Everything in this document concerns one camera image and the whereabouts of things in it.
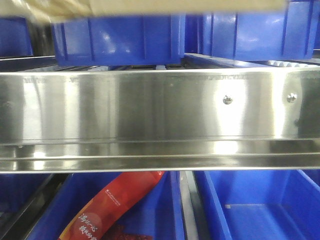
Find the blue bin upper left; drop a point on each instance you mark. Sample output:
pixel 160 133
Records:
pixel 15 38

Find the red snack package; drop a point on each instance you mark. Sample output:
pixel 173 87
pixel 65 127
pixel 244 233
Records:
pixel 109 204

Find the blue bin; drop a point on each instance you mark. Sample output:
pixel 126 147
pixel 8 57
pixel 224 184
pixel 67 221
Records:
pixel 287 34
pixel 158 214
pixel 260 204
pixel 120 41
pixel 15 38
pixel 16 189

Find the metal shelf divider rail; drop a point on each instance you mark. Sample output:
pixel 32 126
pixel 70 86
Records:
pixel 194 219

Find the brown cardboard carton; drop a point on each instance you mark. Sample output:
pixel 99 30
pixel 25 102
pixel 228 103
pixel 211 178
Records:
pixel 58 11

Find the shiny rail bolt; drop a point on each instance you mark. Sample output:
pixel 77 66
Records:
pixel 227 99
pixel 291 97

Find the blue bin lower left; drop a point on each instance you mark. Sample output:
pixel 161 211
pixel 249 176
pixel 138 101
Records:
pixel 16 189

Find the left shiny rail bolt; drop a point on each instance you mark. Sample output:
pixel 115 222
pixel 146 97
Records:
pixel 227 99

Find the blue bin lower right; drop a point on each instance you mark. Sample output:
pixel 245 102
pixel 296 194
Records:
pixel 260 204

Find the stainless steel shelf rail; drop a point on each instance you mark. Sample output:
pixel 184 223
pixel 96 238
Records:
pixel 135 120

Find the blue bin lower middle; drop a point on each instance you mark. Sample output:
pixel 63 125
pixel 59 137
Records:
pixel 158 214

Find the blue bin upper middle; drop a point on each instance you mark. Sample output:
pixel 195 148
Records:
pixel 120 41

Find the blue bin upper right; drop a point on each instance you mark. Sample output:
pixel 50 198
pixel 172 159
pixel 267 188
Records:
pixel 287 34

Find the right shiny rail bolt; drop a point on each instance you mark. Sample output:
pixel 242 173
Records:
pixel 291 97

